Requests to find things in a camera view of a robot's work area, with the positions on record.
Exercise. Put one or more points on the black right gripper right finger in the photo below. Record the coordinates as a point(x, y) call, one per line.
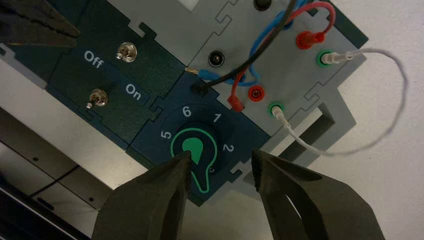
point(318, 212)

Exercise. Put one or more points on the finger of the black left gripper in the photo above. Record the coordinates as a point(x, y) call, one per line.
point(30, 16)
point(26, 34)

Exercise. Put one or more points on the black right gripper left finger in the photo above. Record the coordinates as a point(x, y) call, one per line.
point(149, 205)

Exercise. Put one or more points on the teal rotary knob green pointer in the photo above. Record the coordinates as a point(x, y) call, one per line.
point(198, 149)

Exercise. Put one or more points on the grey and teal control box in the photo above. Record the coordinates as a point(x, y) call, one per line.
point(232, 39)

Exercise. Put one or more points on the metal toggle switch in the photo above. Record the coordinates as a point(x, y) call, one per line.
point(96, 98)
point(127, 52)

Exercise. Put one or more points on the grey metal frame plate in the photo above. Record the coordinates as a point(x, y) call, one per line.
point(20, 139)

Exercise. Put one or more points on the black table edge rail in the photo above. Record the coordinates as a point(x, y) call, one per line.
point(20, 218)

